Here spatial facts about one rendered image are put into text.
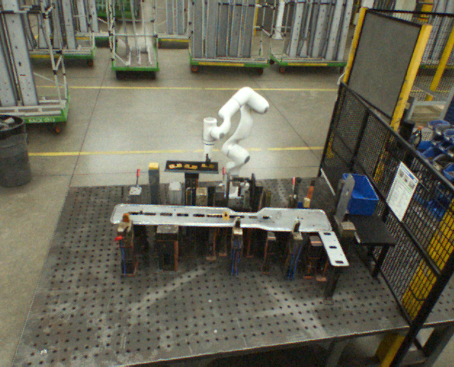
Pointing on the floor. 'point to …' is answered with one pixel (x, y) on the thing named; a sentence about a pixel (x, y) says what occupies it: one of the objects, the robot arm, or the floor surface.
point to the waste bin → (6, 149)
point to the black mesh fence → (406, 213)
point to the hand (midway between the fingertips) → (207, 162)
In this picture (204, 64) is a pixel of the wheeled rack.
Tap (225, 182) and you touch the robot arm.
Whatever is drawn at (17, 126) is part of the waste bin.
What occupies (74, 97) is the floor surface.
